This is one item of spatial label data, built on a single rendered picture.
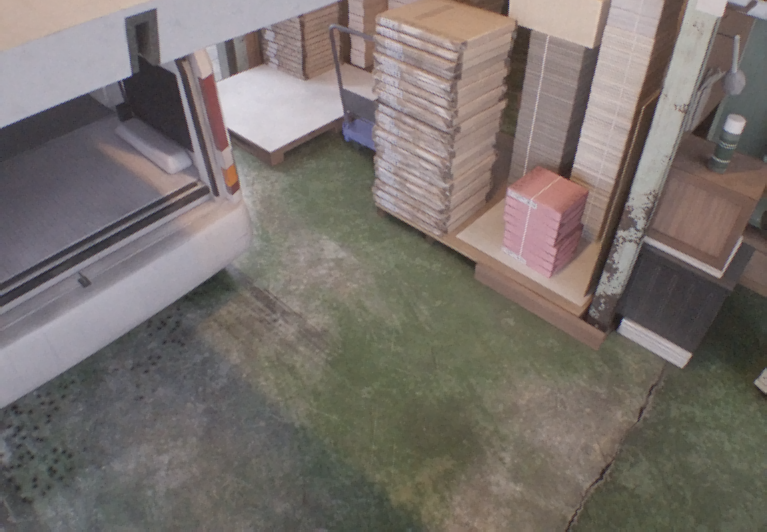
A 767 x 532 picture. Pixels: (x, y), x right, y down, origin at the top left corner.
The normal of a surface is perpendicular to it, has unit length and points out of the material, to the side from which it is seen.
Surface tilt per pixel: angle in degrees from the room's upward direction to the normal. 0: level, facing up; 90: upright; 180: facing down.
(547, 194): 0
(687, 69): 90
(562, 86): 90
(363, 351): 0
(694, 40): 90
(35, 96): 106
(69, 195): 0
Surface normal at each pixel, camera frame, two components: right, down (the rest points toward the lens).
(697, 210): -0.66, 0.50
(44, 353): 0.71, 0.43
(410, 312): 0.00, -0.75
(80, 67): 0.70, 0.64
